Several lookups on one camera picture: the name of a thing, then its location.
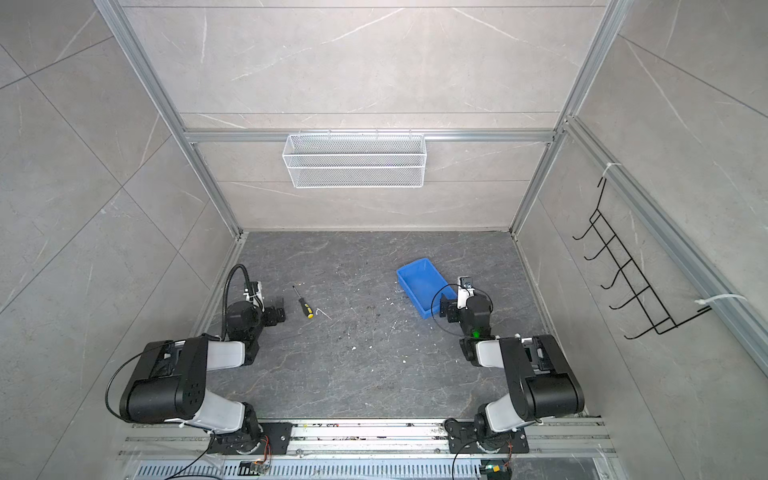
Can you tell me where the small metal hex key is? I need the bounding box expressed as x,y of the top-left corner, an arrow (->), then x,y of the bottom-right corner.
316,308 -> 332,320

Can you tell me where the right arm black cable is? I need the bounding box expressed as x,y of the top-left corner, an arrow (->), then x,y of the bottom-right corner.
430,283 -> 494,337

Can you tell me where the aluminium mounting rail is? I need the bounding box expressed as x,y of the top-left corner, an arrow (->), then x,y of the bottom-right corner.
116,417 -> 618,460

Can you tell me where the white wire mesh basket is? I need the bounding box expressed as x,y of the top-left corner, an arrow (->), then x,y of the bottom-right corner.
282,133 -> 428,189

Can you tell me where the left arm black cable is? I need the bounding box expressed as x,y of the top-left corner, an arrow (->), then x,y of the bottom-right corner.
220,263 -> 252,341

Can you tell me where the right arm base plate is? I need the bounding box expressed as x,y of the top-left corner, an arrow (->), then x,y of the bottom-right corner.
442,418 -> 530,454

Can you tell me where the black wire hook rack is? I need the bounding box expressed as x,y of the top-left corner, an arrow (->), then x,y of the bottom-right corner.
572,178 -> 713,341

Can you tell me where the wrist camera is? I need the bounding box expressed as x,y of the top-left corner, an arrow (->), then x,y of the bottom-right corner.
244,281 -> 264,311
457,276 -> 474,309

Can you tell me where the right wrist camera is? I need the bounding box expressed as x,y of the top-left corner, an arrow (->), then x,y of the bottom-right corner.
457,276 -> 474,309

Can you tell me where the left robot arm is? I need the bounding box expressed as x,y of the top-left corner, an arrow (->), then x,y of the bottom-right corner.
118,297 -> 285,450

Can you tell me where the black yellow screwdriver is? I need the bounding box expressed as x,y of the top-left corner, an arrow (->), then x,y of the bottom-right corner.
292,286 -> 315,319

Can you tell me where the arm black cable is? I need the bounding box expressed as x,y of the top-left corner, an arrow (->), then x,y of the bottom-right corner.
220,263 -> 252,341
430,283 -> 494,337

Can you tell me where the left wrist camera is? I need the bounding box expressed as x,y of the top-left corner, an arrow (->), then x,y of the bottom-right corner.
244,281 -> 264,311

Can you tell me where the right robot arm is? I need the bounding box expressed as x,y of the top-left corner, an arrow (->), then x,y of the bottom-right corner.
435,289 -> 585,444

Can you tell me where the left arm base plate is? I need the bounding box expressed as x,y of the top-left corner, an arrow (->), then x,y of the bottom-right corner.
207,422 -> 293,455

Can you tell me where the blue plastic bin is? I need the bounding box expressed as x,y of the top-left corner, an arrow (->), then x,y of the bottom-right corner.
396,258 -> 457,319

